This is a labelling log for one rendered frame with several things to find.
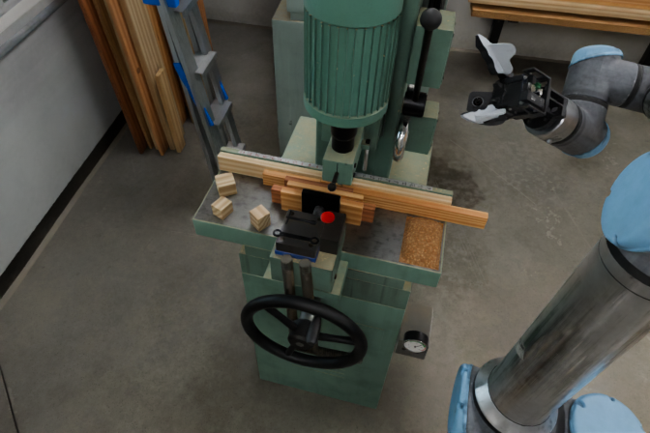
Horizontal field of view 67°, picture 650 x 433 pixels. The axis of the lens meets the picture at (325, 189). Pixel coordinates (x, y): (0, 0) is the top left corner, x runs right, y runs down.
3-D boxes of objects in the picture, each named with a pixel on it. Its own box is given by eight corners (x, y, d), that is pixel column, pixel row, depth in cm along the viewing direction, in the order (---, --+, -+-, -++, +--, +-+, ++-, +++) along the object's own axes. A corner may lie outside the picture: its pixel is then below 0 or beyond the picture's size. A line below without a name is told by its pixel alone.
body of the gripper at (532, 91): (532, 63, 85) (571, 89, 91) (490, 73, 92) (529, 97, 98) (524, 104, 84) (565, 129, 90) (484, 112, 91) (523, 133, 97)
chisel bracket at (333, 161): (321, 185, 116) (322, 158, 110) (335, 146, 126) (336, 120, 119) (352, 191, 115) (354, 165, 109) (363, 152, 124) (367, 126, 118)
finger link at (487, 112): (484, 109, 80) (517, 96, 85) (456, 115, 85) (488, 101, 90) (487, 128, 81) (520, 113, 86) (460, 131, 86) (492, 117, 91)
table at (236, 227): (178, 265, 117) (172, 249, 113) (225, 176, 137) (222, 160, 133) (433, 325, 108) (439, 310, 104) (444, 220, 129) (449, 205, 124)
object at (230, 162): (219, 169, 131) (217, 156, 127) (221, 164, 132) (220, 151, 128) (447, 216, 122) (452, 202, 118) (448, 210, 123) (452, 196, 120)
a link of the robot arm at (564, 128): (539, 102, 102) (532, 147, 100) (525, 94, 99) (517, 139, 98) (581, 96, 94) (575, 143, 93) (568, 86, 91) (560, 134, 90)
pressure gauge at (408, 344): (399, 352, 128) (404, 338, 122) (401, 339, 130) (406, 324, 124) (424, 359, 127) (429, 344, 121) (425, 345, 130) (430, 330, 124)
